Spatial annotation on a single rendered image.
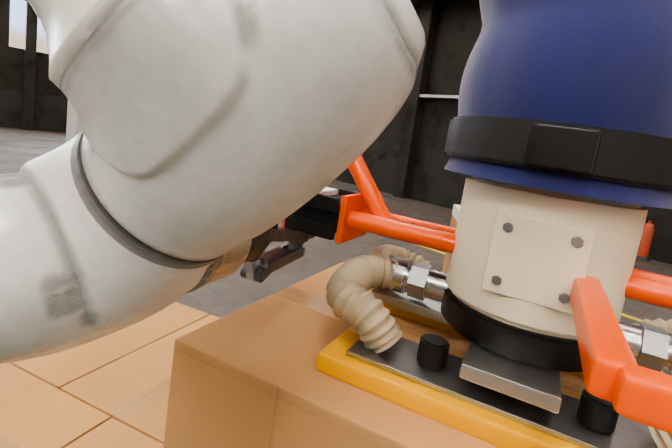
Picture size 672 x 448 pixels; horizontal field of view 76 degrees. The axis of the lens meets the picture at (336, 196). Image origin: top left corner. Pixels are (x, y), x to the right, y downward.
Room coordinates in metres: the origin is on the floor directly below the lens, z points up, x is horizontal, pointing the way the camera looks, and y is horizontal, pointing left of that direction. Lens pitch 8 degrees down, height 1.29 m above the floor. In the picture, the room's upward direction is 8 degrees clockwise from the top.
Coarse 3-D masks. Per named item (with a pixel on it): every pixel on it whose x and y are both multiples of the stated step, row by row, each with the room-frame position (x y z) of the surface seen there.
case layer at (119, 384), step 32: (160, 320) 1.48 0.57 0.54; (192, 320) 1.52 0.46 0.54; (64, 352) 1.20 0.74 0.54; (96, 352) 1.23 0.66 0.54; (128, 352) 1.25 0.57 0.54; (160, 352) 1.27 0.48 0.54; (0, 384) 1.02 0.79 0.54; (32, 384) 1.04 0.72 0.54; (64, 384) 1.06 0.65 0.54; (96, 384) 1.07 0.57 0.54; (128, 384) 1.09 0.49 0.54; (160, 384) 1.11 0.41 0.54; (0, 416) 0.91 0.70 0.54; (32, 416) 0.93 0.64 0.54; (64, 416) 0.94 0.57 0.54; (96, 416) 0.95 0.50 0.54; (128, 416) 0.97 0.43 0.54; (160, 416) 0.99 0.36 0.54
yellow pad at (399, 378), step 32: (320, 352) 0.40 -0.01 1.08; (352, 352) 0.39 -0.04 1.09; (384, 352) 0.40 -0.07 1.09; (416, 352) 0.41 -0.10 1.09; (352, 384) 0.38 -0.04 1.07; (384, 384) 0.36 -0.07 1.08; (416, 384) 0.36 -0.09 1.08; (448, 384) 0.36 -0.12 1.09; (448, 416) 0.34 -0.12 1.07; (480, 416) 0.33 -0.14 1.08; (512, 416) 0.33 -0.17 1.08; (544, 416) 0.34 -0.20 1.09; (576, 416) 0.34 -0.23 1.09; (608, 416) 0.32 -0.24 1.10
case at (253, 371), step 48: (288, 288) 0.60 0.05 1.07; (192, 336) 0.42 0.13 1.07; (240, 336) 0.44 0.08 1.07; (288, 336) 0.45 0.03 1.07; (336, 336) 0.47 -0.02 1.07; (192, 384) 0.40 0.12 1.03; (240, 384) 0.37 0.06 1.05; (288, 384) 0.36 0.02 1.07; (336, 384) 0.37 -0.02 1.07; (576, 384) 0.44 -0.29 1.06; (192, 432) 0.39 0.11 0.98; (240, 432) 0.37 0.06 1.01; (288, 432) 0.35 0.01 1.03; (336, 432) 0.33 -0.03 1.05; (384, 432) 0.32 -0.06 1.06; (432, 432) 0.33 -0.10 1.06
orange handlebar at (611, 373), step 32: (352, 224) 0.51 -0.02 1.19; (384, 224) 0.49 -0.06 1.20; (576, 288) 0.33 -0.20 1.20; (640, 288) 0.39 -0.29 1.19; (576, 320) 0.29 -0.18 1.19; (608, 320) 0.26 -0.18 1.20; (608, 352) 0.21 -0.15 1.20; (608, 384) 0.20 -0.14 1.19; (640, 384) 0.19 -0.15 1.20; (640, 416) 0.18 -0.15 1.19
